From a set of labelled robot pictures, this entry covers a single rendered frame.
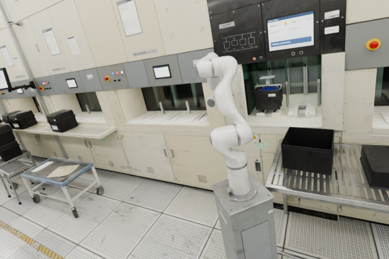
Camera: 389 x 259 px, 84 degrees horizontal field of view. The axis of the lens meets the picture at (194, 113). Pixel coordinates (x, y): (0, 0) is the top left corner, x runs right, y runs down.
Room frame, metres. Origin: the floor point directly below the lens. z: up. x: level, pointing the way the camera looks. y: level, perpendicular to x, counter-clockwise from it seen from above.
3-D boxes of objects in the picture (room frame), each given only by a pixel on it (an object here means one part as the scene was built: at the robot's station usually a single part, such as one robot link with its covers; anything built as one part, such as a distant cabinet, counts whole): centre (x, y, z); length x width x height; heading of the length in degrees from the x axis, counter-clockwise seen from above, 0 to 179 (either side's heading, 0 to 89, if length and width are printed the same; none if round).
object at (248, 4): (1.95, -0.86, 0.98); 0.95 x 0.88 x 1.95; 148
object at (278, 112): (1.89, -0.71, 0.89); 0.22 x 0.21 x 0.04; 148
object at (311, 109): (1.75, -0.94, 0.89); 0.22 x 0.21 x 0.04; 148
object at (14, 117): (3.60, 2.88, 0.93); 0.30 x 0.28 x 0.26; 61
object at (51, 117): (2.97, 1.86, 0.93); 0.30 x 0.28 x 0.26; 55
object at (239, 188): (1.06, -0.18, 0.85); 0.19 x 0.19 x 0.18
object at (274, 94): (1.89, -0.71, 1.06); 0.24 x 0.20 x 0.32; 59
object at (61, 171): (2.36, 1.70, 0.47); 0.31 x 0.23 x 0.02; 80
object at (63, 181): (2.47, 1.84, 0.24); 0.97 x 0.52 x 0.48; 61
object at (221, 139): (1.05, -0.15, 1.07); 0.19 x 0.12 x 0.24; 91
